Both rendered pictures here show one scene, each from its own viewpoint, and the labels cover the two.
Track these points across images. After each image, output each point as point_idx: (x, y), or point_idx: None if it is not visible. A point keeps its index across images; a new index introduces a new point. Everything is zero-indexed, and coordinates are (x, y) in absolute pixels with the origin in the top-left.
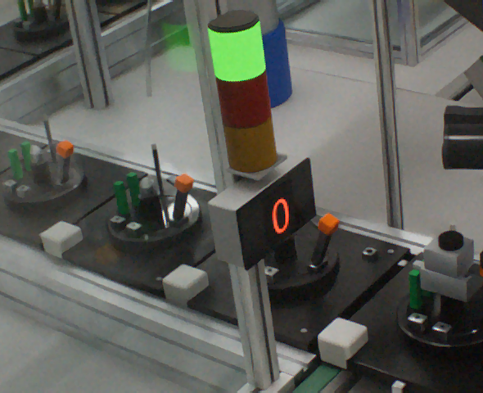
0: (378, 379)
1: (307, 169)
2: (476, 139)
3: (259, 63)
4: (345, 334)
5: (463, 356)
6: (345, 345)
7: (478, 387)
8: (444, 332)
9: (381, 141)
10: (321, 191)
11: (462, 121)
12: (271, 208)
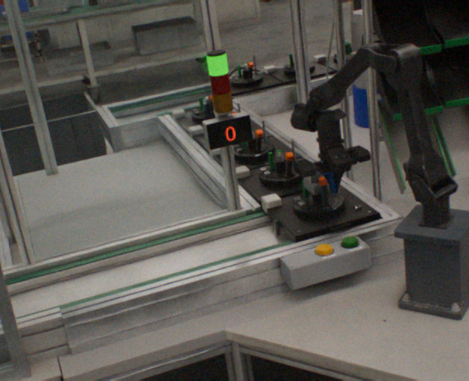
0: (273, 218)
1: (247, 119)
2: (301, 116)
3: (222, 70)
4: (270, 199)
5: (306, 218)
6: (266, 202)
7: (299, 228)
8: (300, 205)
9: (343, 131)
10: (356, 164)
11: (300, 109)
12: (225, 128)
